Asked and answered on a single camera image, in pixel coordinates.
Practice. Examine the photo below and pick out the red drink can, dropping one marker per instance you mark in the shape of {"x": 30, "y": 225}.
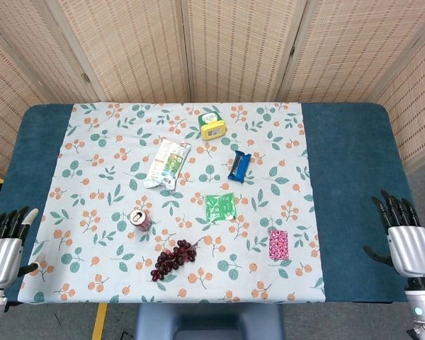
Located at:
{"x": 140, "y": 219}

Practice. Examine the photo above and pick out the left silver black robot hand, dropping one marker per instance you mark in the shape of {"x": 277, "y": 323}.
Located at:
{"x": 1, "y": 260}

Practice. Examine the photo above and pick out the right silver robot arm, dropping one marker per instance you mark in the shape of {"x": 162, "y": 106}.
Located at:
{"x": 421, "y": 308}

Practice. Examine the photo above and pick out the yellow floor tape strip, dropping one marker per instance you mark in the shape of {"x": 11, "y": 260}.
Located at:
{"x": 100, "y": 320}

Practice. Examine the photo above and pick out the woven bamboo screen panel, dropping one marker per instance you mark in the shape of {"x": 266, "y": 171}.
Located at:
{"x": 39, "y": 42}
{"x": 127, "y": 46}
{"x": 418, "y": 106}
{"x": 241, "y": 46}
{"x": 7, "y": 106}
{"x": 350, "y": 46}

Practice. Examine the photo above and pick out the floral printed tablecloth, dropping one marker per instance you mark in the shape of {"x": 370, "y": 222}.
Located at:
{"x": 110, "y": 161}

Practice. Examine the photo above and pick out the dark red grape bunch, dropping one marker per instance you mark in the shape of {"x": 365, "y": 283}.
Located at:
{"x": 170, "y": 260}

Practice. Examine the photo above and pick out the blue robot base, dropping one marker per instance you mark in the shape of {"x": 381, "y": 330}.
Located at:
{"x": 209, "y": 318}

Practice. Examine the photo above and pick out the brass screen hinge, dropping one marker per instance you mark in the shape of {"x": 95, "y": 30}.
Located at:
{"x": 86, "y": 76}
{"x": 292, "y": 49}

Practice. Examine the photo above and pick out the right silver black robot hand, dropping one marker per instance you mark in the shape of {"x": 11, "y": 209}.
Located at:
{"x": 411, "y": 251}

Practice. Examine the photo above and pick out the green tea sachet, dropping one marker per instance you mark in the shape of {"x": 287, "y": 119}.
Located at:
{"x": 219, "y": 207}

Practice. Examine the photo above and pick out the blue cookie pack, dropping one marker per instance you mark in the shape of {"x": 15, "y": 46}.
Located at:
{"x": 239, "y": 166}

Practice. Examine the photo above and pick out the white green snack bag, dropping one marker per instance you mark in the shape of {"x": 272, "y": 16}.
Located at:
{"x": 166, "y": 163}

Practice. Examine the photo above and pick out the yellow lidded plastic box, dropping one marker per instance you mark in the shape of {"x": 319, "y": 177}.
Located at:
{"x": 212, "y": 129}

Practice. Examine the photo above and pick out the blue table cover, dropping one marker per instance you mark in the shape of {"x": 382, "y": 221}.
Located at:
{"x": 347, "y": 159}

